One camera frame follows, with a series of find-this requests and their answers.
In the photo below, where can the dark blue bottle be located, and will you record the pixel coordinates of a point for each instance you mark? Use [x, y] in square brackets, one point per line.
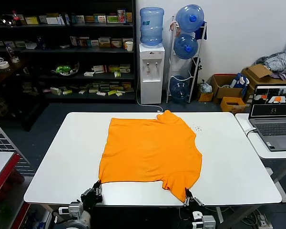
[41, 43]

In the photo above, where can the grey laptop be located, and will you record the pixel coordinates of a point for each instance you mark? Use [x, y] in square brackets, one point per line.
[274, 130]

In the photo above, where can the crumpled plastic bag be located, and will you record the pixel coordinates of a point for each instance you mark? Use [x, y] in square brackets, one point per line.
[205, 87]

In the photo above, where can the pile of grey clothes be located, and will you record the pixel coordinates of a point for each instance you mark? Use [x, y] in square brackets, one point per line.
[277, 62]

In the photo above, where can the clear plastic bottle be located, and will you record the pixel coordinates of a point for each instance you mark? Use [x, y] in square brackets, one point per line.
[13, 55]

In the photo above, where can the white paper cup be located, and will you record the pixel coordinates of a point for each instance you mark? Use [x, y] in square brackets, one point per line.
[129, 46]

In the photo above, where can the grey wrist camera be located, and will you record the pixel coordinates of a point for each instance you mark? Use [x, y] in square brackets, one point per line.
[72, 210]
[205, 221]

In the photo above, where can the cola bottle red cap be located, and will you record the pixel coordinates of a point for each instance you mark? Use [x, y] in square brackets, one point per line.
[17, 19]

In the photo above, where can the white red medicine box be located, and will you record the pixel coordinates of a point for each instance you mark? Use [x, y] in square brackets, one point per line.
[100, 69]

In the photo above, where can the white water dispenser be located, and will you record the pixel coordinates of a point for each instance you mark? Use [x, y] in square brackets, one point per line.
[151, 78]

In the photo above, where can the large white table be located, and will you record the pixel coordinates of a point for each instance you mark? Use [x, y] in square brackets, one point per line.
[62, 167]

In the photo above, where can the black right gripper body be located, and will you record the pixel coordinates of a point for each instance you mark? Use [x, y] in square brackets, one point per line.
[194, 204]

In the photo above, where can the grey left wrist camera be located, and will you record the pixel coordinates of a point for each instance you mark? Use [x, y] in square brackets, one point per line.
[72, 210]

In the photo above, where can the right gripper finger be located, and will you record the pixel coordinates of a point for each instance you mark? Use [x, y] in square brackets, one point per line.
[190, 196]
[186, 199]

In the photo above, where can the dark wooden desk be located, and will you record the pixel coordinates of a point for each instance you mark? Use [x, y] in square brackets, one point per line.
[4, 76]

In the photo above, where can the orange t-shirt with white print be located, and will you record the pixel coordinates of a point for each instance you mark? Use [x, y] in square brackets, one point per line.
[147, 152]

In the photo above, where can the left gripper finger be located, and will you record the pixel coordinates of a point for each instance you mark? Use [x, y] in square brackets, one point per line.
[95, 186]
[99, 188]

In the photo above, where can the small white side table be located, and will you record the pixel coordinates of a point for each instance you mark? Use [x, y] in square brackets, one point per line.
[245, 124]

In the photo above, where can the dark blue hanging cloth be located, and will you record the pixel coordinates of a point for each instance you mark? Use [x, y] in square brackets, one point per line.
[201, 31]

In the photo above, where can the open brown cardboard box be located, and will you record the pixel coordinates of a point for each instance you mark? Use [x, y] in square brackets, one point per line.
[225, 91]

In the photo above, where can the black stand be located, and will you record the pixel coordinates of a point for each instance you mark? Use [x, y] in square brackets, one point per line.
[197, 69]

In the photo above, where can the flat white medicine box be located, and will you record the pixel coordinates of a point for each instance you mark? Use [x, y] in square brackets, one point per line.
[89, 73]

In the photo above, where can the yellow medicine box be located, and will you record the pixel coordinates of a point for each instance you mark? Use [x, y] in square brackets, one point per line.
[32, 20]

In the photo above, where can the white jug rack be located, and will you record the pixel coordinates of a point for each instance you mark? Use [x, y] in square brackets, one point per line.
[169, 71]

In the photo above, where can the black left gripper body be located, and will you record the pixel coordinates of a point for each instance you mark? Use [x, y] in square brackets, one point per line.
[90, 198]

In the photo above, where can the large white carton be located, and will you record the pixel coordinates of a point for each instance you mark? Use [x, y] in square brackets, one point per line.
[53, 20]

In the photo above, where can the blue water jug on dispenser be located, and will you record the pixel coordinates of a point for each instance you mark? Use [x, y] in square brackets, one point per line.
[151, 26]

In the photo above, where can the black shelf unit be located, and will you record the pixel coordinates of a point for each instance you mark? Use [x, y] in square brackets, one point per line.
[62, 50]

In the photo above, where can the small yellow cardboard box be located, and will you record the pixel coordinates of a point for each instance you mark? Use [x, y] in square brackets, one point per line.
[205, 97]

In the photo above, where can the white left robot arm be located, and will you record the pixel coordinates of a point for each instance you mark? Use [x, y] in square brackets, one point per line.
[82, 221]

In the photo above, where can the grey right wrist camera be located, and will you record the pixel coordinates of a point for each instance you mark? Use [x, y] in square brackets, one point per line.
[205, 221]

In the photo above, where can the shiny glass bowl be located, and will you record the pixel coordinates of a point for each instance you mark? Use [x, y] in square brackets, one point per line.
[6, 21]

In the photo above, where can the red edged white table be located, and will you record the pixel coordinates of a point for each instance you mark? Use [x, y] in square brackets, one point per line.
[0, 167]

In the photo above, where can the large brown cardboard box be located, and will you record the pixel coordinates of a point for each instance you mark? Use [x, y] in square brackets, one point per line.
[258, 71]

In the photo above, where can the blue white bag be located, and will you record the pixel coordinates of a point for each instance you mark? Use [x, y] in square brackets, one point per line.
[239, 81]

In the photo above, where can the orange cardboard box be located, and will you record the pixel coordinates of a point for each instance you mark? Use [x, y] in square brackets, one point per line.
[233, 106]

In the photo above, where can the pink medicine box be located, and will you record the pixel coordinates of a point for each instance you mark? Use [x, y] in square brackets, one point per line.
[121, 16]

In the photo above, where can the white tape roll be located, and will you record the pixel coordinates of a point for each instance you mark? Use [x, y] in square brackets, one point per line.
[2, 64]

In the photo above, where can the bowl with green items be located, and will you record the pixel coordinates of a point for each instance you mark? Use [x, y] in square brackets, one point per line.
[64, 69]

